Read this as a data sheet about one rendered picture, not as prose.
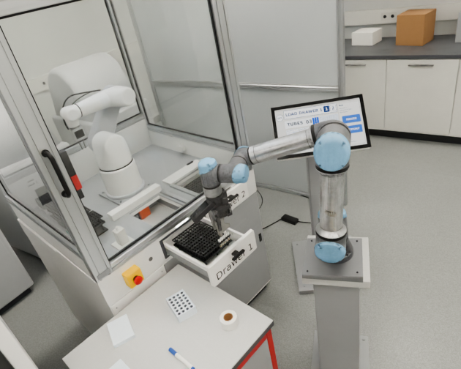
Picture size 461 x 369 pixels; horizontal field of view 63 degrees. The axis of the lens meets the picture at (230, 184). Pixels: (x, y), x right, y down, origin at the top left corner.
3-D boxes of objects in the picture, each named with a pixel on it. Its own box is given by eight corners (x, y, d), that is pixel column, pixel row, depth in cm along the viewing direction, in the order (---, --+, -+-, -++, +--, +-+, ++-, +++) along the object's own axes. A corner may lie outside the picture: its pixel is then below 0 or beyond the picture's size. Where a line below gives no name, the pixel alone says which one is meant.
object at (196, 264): (251, 246, 174) (249, 236, 171) (213, 281, 160) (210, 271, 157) (194, 220, 200) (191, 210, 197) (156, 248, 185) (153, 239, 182)
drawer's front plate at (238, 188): (249, 195, 213) (246, 179, 207) (214, 224, 196) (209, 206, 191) (246, 195, 214) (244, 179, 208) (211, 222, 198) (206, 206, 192)
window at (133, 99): (240, 167, 207) (203, -30, 157) (107, 261, 158) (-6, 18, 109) (239, 167, 207) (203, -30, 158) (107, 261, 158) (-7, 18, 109)
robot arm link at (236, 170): (250, 156, 148) (224, 156, 152) (242, 169, 139) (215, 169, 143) (252, 173, 152) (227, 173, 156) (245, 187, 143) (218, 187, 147)
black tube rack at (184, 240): (233, 244, 177) (230, 233, 174) (206, 267, 167) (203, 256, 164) (200, 229, 191) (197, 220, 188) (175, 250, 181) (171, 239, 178)
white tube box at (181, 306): (197, 312, 156) (195, 306, 154) (179, 323, 153) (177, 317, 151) (184, 294, 166) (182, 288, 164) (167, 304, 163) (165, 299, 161)
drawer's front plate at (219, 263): (257, 247, 175) (253, 229, 169) (214, 288, 158) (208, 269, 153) (254, 246, 176) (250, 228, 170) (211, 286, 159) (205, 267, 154)
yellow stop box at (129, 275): (145, 280, 167) (140, 268, 163) (132, 290, 163) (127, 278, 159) (139, 274, 170) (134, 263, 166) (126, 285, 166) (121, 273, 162)
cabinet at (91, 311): (274, 285, 262) (258, 189, 220) (160, 406, 203) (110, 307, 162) (185, 239, 323) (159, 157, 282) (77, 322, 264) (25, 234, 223)
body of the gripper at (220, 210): (233, 216, 159) (228, 192, 153) (215, 224, 157) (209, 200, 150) (225, 208, 165) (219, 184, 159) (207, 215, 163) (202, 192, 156)
